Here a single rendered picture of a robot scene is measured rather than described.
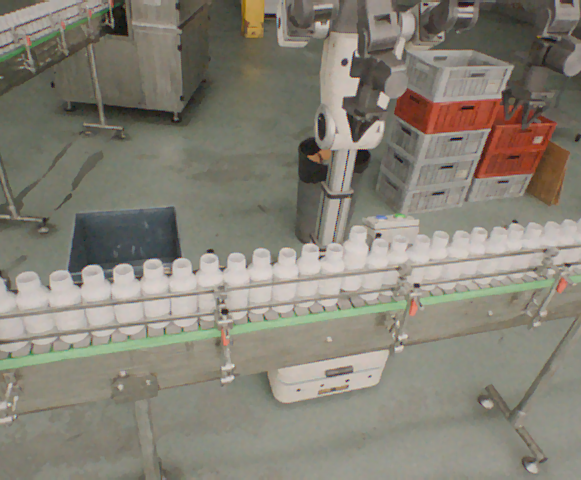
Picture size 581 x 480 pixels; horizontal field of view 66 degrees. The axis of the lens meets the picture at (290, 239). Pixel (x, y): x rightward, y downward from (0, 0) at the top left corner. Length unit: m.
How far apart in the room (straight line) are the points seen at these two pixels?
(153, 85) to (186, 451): 3.46
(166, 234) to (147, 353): 0.64
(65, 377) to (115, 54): 3.84
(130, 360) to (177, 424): 1.04
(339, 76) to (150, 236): 0.83
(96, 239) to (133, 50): 3.16
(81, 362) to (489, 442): 1.77
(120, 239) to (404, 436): 1.44
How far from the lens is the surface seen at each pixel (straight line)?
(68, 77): 4.93
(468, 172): 3.73
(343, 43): 1.48
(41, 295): 1.01
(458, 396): 2.40
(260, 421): 2.09
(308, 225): 2.89
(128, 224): 1.59
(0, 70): 3.05
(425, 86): 3.25
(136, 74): 4.66
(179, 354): 1.09
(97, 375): 1.12
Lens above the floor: 1.78
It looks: 36 degrees down
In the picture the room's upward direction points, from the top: 7 degrees clockwise
